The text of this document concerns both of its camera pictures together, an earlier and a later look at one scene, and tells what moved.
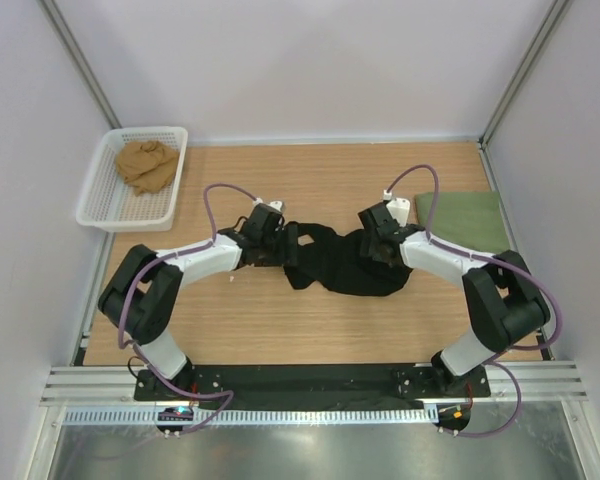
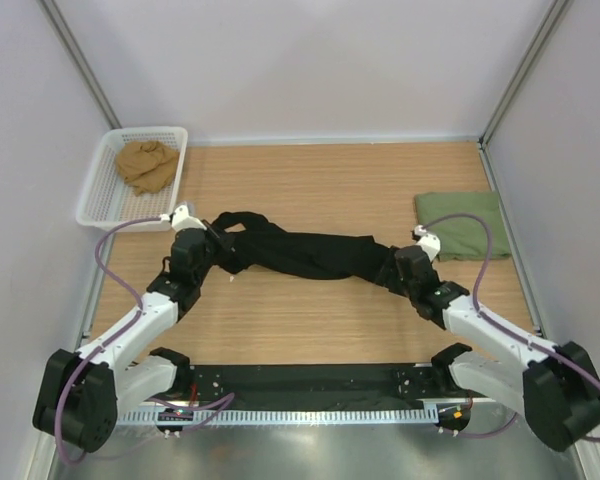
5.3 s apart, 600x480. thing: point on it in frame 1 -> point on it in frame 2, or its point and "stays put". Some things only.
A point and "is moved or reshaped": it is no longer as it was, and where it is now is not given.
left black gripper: [279, 258] -> [211, 233]
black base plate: [308, 384] stays put
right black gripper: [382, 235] -> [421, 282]
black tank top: [336, 263] is moved or reshaped
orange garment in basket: [148, 167] stays put
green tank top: [471, 218] stays put
